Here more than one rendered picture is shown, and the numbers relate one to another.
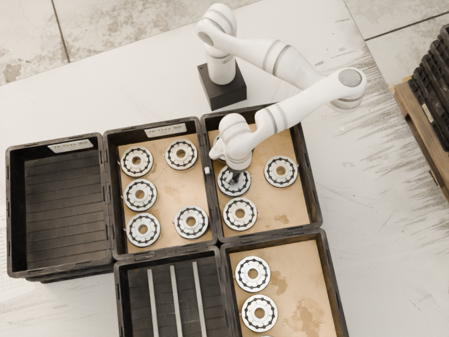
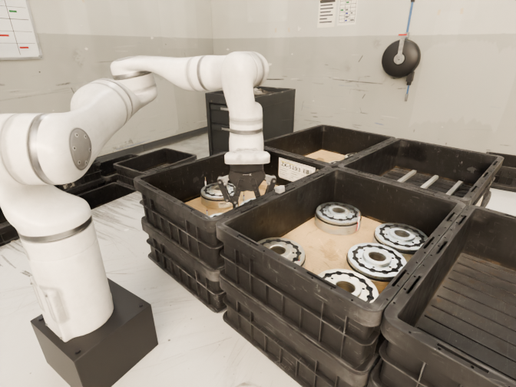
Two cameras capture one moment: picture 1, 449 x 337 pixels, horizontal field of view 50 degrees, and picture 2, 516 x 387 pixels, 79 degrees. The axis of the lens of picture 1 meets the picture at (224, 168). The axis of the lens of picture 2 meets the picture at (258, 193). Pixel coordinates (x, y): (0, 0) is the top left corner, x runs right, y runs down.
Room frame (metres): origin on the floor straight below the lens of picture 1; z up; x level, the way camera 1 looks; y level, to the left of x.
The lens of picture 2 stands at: (0.91, 0.44, 1.21)
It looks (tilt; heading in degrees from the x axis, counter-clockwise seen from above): 25 degrees down; 224
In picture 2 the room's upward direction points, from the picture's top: straight up
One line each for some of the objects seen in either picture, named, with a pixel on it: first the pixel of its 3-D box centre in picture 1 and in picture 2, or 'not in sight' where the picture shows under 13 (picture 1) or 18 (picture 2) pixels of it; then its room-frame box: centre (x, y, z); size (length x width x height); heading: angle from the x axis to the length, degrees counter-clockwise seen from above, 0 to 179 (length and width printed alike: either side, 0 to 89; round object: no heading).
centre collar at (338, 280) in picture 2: (136, 160); (345, 288); (0.54, 0.27, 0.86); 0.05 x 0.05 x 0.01
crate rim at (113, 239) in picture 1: (158, 186); (347, 218); (0.43, 0.20, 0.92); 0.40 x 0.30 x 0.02; 0
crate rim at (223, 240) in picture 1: (258, 169); (237, 176); (0.43, -0.10, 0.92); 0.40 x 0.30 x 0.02; 0
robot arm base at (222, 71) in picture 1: (220, 59); (71, 273); (0.83, -0.05, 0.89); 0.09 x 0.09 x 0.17; 10
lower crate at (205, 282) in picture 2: not in sight; (239, 231); (0.43, -0.10, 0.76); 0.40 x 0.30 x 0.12; 0
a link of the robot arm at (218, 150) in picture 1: (232, 150); (246, 142); (0.47, -0.03, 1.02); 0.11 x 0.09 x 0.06; 47
